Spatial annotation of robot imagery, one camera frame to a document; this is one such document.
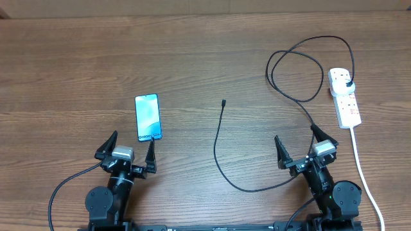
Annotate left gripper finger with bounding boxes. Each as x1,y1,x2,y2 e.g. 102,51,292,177
145,138,157,174
94,130,118,160

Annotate white charger plug adapter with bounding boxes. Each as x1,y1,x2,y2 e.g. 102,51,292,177
330,80,356,97

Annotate black USB charging cable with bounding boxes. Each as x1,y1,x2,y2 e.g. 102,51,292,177
213,35,356,193

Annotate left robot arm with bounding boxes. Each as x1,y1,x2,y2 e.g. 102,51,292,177
85,131,157,231

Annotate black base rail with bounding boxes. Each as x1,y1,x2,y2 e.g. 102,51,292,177
76,221,363,231

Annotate cardboard backdrop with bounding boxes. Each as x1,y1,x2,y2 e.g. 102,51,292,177
1,0,410,19

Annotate white power strip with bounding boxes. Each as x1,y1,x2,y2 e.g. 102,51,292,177
328,68,362,129

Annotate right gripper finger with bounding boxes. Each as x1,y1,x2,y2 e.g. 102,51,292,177
310,123,338,147
274,135,293,169

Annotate blue Galaxy smartphone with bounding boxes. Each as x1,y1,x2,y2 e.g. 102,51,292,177
135,94,162,142

